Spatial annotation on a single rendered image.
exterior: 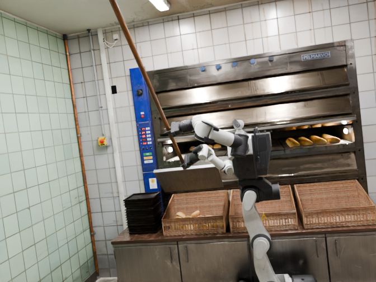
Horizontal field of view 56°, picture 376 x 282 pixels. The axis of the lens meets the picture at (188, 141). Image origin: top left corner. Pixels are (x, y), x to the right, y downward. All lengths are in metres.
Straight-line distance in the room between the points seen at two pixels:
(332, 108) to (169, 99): 1.52
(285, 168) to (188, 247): 1.16
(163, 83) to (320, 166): 1.70
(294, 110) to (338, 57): 0.60
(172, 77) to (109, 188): 1.32
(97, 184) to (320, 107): 2.35
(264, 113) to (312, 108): 0.43
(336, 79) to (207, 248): 1.88
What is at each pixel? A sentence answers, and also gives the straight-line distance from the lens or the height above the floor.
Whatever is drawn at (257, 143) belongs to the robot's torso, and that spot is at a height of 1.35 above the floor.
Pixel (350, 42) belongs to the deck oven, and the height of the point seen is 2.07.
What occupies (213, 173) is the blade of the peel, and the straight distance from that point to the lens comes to 3.00.
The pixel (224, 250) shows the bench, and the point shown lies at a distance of 3.10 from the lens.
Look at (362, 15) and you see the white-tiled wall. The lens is 3.62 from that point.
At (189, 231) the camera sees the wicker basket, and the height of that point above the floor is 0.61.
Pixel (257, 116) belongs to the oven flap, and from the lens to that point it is 3.41.
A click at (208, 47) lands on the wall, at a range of 3.50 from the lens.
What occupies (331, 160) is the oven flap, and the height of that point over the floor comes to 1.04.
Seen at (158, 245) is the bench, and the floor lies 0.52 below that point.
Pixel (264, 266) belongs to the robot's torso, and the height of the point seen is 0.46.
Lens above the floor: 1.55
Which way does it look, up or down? 3 degrees down
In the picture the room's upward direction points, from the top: 7 degrees counter-clockwise
